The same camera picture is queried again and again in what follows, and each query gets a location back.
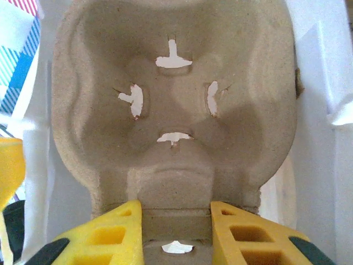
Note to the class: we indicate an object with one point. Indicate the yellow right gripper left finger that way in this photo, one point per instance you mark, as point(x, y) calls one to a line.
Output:
point(104, 237)

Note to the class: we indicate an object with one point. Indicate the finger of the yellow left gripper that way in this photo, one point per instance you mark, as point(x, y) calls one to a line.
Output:
point(11, 165)

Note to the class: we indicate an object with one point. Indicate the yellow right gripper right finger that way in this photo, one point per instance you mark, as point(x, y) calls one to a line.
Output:
point(248, 237)

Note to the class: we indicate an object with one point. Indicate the white smiley print paper bag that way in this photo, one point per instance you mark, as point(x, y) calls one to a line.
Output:
point(317, 165)

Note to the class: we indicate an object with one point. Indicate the brown pulp cup carrier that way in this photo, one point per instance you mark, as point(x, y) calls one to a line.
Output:
point(176, 110)

